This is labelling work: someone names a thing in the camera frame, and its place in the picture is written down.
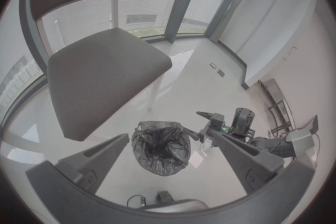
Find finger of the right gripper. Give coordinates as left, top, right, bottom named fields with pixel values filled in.
left=196, top=111, right=215, bottom=121
left=183, top=127, right=201, bottom=142

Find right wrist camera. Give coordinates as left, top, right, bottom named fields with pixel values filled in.
left=211, top=113, right=226, bottom=130

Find crumpled white paper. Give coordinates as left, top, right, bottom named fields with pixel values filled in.
left=201, top=138, right=219, bottom=152

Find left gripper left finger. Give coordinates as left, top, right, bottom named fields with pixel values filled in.
left=55, top=133, right=130, bottom=194

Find black cable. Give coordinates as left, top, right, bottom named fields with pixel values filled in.
left=127, top=195, right=147, bottom=209

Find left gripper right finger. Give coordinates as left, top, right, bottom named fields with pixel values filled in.
left=212, top=131, right=285, bottom=193

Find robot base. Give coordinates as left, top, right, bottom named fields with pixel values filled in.
left=143, top=191, right=210, bottom=215

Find black metal rack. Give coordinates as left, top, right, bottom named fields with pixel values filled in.
left=256, top=79, right=295, bottom=137

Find black plastic bag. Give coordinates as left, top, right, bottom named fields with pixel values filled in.
left=131, top=121, right=191, bottom=177

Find grey upholstered white chair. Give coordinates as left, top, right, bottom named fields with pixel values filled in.
left=3, top=0, right=173, bottom=154

